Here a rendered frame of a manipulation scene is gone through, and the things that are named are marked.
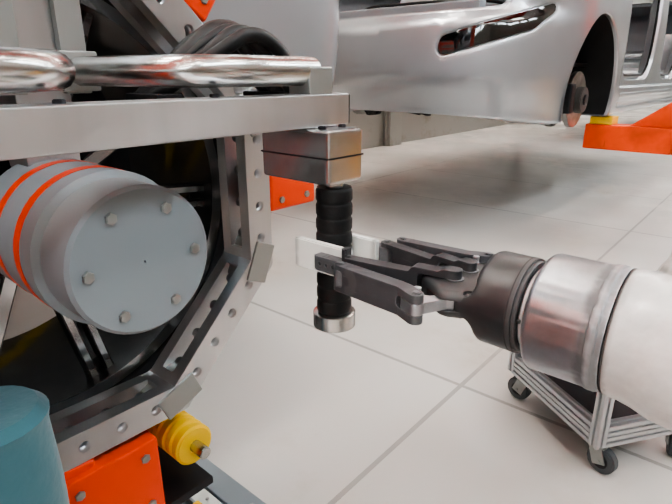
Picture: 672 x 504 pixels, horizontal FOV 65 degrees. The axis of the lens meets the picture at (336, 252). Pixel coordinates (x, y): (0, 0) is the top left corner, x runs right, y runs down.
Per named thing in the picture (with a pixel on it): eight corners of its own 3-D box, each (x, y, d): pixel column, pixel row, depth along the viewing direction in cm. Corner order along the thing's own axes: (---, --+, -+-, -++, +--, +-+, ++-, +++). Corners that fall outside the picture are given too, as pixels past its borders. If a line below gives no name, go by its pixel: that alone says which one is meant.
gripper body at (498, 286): (508, 374, 38) (402, 334, 44) (551, 333, 44) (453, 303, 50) (519, 277, 36) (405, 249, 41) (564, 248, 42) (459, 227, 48)
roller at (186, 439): (120, 383, 93) (116, 354, 91) (224, 460, 74) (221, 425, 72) (87, 397, 88) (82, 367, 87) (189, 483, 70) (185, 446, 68)
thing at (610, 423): (502, 392, 174) (513, 297, 163) (594, 376, 183) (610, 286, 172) (593, 484, 135) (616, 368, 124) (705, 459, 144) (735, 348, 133)
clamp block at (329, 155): (297, 169, 57) (296, 118, 55) (363, 179, 51) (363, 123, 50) (262, 175, 53) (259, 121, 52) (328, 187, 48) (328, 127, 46)
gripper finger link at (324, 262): (362, 278, 48) (341, 288, 46) (321, 266, 51) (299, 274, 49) (362, 262, 47) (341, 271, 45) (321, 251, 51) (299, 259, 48)
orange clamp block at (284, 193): (236, 204, 78) (281, 194, 84) (272, 212, 73) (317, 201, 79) (233, 156, 76) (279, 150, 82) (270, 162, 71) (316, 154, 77)
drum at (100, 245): (114, 262, 64) (97, 145, 60) (221, 312, 51) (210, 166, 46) (-18, 297, 54) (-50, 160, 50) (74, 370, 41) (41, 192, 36)
